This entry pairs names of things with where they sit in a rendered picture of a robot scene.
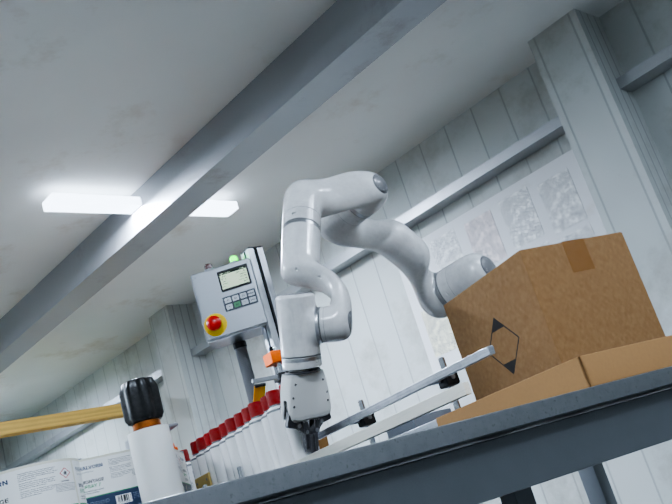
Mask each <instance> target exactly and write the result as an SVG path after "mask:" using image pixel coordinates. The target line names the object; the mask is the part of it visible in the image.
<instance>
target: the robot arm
mask: <svg viewBox="0 0 672 504"><path fill-rule="evenodd" d="M387 197H388V187H387V184H386V182H385V180H384V179H383V178H382V177H381V176H379V175H378V174H376V173H373V172H369V171H351V172H346V173H342V174H339V175H336V176H332V177H329V178H324V179H302V180H298V181H295V182H293V183H292V184H291V185H290V186H289V187H288V189H287V190H286V192H285V195H284V200H283V215H282V237H281V268H280V269H281V276H282V278H283V280H284V281H285V282H286V283H287V284H289V285H292V286H296V287H301V288H307V289H312V290H316V291H319V292H321V293H324V294H325V295H327V296H328V297H329V298H330V299H331V302H330V304H329V305H328V306H325V307H317V306H316V302H315V295H314V294H313V293H310V292H299V293H290V294H284V295H280V296H278V297H276V299H275V302H276V312H277V321H278V330H279V339H280V349H281V358H282V367H283V370H287V371H285V374H282V377H281V390H280V398H281V414H282V418H283V419H284V420H286V421H285V427H286V428H290V429H296V430H298V431H299V433H301V434H302V441H303V448H304V450H305V452H308V453H311V454H312V453H314V452H316V451H318V450H319V449H318V447H319V441H318V432H319V431H320V427H321V425H322V424H323V422H326V421H327V420H329V419H331V415H330V412H331V401H330V395H329V389H328V384H327V381H326V377H325V374H324V371H323V369H321V368H320V367H319V366H321V365H322V357H321V348H320V345H321V344H322V343H330V342H340V341H344V340H346V339H348V338H349V337H350V335H351V333H352V323H353V320H352V303H351V298H350V294H349V291H348V289H347V287H346V286H345V284H344V283H343V281H342V280H341V279H340V278H339V276H338V275H336V274H335V273H334V272H333V271H332V270H330V269H329V268H327V267H325V266H324V265H322V264H320V242H321V236H322V237H323V238H324V239H325V240H327V241H329V242H330V243H333V244H335V245H338V246H343V247H353V248H362V249H367V250H371V251H374V252H376V253H378V254H380V255H381V256H383V257H384V258H385V259H387V260H388V261H389V262H391V263H392V264H393V265H395V266H396V267H397V268H398V269H399V270H400V271H401V272H402V273H403V274H404V275H405V276H406V278H407V279H408V280H409V282H410V284H411V285H412V288H413V290H414V292H415V295H416V298H417V300H418V302H419V304H420V306H421V308H422V309H423V310H424V312H426V313H427V314H428V315H430V316H432V317H434V318H445V317H447V315H446V312H445V309H444V305H445V304H446V303H447V302H449V301H450V300H452V299H453V298H454V297H456V296H457V295H458V294H460V293H461V292H463V291H464V290H465V289H467V288H468V287H470V286H471V285H472V284H474V283H475V282H476V281H478V280H479V279H481V278H482V277H483V276H485V275H486V274H487V273H489V272H490V271H492V270H493V269H494V268H496V266H495V264H494V262H493V261H492V260H491V259H489V258H488V257H486V256H485V255H482V254H479V253H471V254H468V255H465V256H463V257H461V258H459V259H458V260H456V261H454V262H453V263H451V264H449V265H448V266H446V267H445V268H443V269H442V270H440V271H438V272H432V271H430V270H429V265H430V251H429V248H428V246H427V244H426V243H425V242H424V241H423V239H422V238H420V237H419V236H418V235H417V234H416V233H415V232H413V231H412V230H411V229H410V228H408V227H407V226H406V225H404V224H403V223H401V222H399V221H396V220H391V219H368V218H369V217H370V216H371V215H373V214H374V213H375V212H377V211H378V210H379V209H380V208H381V207H382V206H383V205H384V204H385V202H386V200H387ZM308 420H309V424H308ZM295 422H297V423H295Z"/></svg>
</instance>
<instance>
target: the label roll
mask: <svg viewBox="0 0 672 504"><path fill-rule="evenodd" d="M0 504H87V500H86V495H85V490H84V485H83V480H82V475H81V470H80V465H79V460H78V459H77V458H62V459H54V460H48V461H43V462H38V463H33V464H29V465H25V466H20V467H17V468H13V469H9V470H6V471H2V472H0Z"/></svg>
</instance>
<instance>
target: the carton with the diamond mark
mask: <svg viewBox="0 0 672 504"><path fill-rule="evenodd" d="M444 309H445V312H446V315H447V317H448V320H449V323H450V326H451V329H452V332H453V335H454V338H455V341H456V343H457V346H458V349H459V352H460V355H461V358H462V359H463V358H465V357H467V356H469V355H471V354H473V353H475V352H477V351H479V350H481V349H483V348H485V347H487V346H491V345H493V347H494V350H495V354H493V355H491V356H489V357H487V358H485V359H483V360H481V361H479V362H477V363H475V364H473V365H471V366H469V367H467V368H465V370H466V372H467V375H468V378H469V381H470V384H471V387H472V390H473V393H474V396H475V398H476V401H477V400H479V399H482V398H484V397H486V396H488V395H491V394H493V393H495V392H498V391H500V390H502V389H505V388H507V387H509V386H511V385H514V384H516V383H518V382H521V381H523V380H525V379H528V378H530V377H532V376H535V375H537V374H539V373H541V372H544V371H546V370H548V369H551V368H553V367H555V366H558V365H560V364H562V363H565V362H567V361H569V360H571V359H574V358H576V357H578V356H582V355H586V354H591V353H595V352H600V351H604V350H608V349H613V348H617V347H622V346H626V345H630V344H635V343H639V342H643V341H648V340H652V339H657V338H661V337H665V334H664V331H663V329H662V327H661V324H660V322H659V319H658V317H657V315H656V312H655V310H654V308H653V305H652V303H651V300H650V298H649V296H648V293H647V291H646V289H645V286H644V284H643V281H642V279H641V277H640V274H639V272H638V270H637V267H636V265H635V263H634V260H633V258H632V255H631V253H630V251H629V248H628V246H627V244H626V241H625V239H624V236H623V234H622V232H617V233H612V234H606V235H601V236H595V237H590V238H584V239H583V238H580V239H574V240H569V241H563V242H561V243H557V244H551V245H545V246H540V247H534V248H529V249H523V250H519V251H518V252H516V253H515V254H514V255H512V256H511V257H510V258H508V259H507V260H505V261H504V262H503V263H501V264H500V265H499V266H497V267H496V268H494V269H493V270H492V271H490V272H489V273H487V274H486V275H485V276H483V277H482V278H481V279H479V280H478V281H476V282H475V283H474V284H472V285H471V286H470V287H468V288H467V289H465V290H464V291H463V292H461V293H460V294H458V295H457V296H456V297H454V298H453V299H452V300H450V301H449V302H447V303H446V304H445V305H444Z"/></svg>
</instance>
